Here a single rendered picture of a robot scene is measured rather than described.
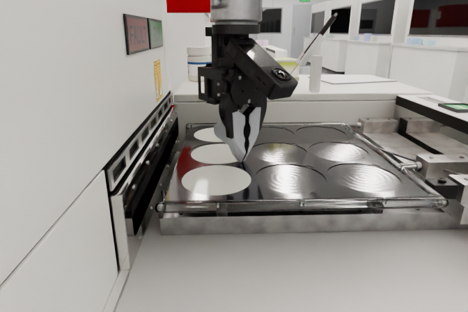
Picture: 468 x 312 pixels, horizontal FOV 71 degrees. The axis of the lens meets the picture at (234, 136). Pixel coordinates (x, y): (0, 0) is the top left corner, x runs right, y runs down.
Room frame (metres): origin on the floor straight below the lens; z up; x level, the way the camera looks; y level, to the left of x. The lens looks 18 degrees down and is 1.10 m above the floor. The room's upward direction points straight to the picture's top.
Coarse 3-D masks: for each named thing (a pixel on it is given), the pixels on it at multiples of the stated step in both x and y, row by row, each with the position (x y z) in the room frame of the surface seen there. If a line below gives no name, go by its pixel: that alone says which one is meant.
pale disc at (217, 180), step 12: (204, 168) 0.47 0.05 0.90; (216, 168) 0.47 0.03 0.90; (228, 168) 0.47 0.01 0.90; (192, 180) 0.42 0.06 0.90; (204, 180) 0.42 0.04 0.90; (216, 180) 0.42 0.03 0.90; (228, 180) 0.42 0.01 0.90; (240, 180) 0.42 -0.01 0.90; (204, 192) 0.39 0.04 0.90; (216, 192) 0.39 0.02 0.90; (228, 192) 0.39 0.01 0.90
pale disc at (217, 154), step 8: (216, 144) 0.58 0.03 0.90; (224, 144) 0.58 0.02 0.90; (192, 152) 0.54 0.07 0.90; (200, 152) 0.54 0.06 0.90; (208, 152) 0.54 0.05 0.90; (216, 152) 0.54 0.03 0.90; (224, 152) 0.54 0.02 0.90; (200, 160) 0.50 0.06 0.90; (208, 160) 0.50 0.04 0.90; (216, 160) 0.50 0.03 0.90; (224, 160) 0.50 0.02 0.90; (232, 160) 0.50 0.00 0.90
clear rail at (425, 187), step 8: (360, 136) 0.62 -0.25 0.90; (368, 144) 0.58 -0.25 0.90; (376, 152) 0.54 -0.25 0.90; (392, 160) 0.49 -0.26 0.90; (400, 168) 0.47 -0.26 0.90; (408, 176) 0.44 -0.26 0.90; (416, 176) 0.43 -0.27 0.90; (416, 184) 0.42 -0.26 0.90; (424, 184) 0.41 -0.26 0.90; (432, 192) 0.38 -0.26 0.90
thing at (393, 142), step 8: (368, 136) 0.69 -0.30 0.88; (376, 136) 0.69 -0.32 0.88; (384, 136) 0.69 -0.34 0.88; (392, 136) 0.69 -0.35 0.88; (400, 136) 0.69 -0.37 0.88; (376, 144) 0.65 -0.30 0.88; (384, 144) 0.64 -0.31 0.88; (392, 144) 0.64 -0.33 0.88; (400, 144) 0.64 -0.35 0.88; (408, 144) 0.64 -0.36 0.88; (400, 152) 0.59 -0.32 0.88; (408, 152) 0.59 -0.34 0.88; (416, 152) 0.59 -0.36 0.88; (424, 152) 0.59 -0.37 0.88; (400, 160) 0.55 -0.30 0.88; (408, 160) 0.55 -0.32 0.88; (448, 200) 0.42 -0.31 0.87; (448, 208) 0.41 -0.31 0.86; (456, 208) 0.40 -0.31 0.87; (464, 208) 0.39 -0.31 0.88; (456, 216) 0.40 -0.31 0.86; (464, 216) 0.39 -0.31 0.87
